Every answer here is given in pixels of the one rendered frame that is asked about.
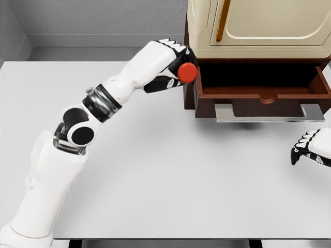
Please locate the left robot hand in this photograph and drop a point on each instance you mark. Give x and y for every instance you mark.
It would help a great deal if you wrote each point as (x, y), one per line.
(155, 58)

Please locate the brown wooden drawer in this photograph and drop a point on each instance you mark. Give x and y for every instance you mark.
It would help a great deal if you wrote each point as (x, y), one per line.
(261, 98)

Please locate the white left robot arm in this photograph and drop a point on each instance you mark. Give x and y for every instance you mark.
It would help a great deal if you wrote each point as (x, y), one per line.
(51, 165)

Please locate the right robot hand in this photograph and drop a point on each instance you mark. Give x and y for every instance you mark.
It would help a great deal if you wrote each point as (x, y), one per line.
(319, 144)

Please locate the red round button switch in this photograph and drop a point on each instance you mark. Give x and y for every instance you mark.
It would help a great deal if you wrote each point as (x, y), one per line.
(187, 72)

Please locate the brown wooden cabinet base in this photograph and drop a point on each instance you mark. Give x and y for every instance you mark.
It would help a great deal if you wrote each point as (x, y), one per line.
(190, 87)

